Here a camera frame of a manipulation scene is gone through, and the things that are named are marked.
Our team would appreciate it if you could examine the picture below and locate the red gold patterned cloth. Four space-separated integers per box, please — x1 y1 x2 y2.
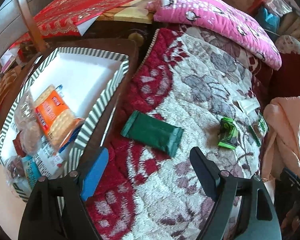
9 0 153 48

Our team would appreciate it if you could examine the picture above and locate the floral plush blanket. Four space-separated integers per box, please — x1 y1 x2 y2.
87 28 260 239

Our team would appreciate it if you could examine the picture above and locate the green white snack packet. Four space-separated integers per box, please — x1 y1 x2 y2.
249 113 268 147

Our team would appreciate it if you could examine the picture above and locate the long white snack packet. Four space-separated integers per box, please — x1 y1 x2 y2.
237 98 261 115

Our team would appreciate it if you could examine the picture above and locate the peach pink cloth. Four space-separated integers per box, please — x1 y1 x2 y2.
261 96 300 188

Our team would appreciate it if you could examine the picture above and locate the clear bag of snacks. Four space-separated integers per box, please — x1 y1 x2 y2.
5 90 42 187

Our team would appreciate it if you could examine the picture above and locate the green striped white box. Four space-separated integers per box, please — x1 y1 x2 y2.
0 47 129 175

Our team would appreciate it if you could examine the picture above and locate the white barcode snack packet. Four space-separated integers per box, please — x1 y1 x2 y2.
33 136 65 179

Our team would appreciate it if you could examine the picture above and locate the orange cracker packet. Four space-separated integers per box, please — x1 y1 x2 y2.
34 85 85 152

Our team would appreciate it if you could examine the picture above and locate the dark green snack packet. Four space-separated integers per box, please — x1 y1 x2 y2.
121 111 183 158

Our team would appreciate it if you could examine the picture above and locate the bright green candy packet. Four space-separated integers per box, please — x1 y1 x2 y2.
218 117 238 150

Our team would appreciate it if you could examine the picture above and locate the wooden chair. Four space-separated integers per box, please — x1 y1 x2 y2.
0 0 53 58

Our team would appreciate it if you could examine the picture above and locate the blue white snack packet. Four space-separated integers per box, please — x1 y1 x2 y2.
21 155 41 189

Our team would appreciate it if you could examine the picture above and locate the red snack packet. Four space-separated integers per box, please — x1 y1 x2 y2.
13 132 26 158

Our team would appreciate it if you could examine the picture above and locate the pink penguin pillow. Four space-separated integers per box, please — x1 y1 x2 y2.
146 0 282 70

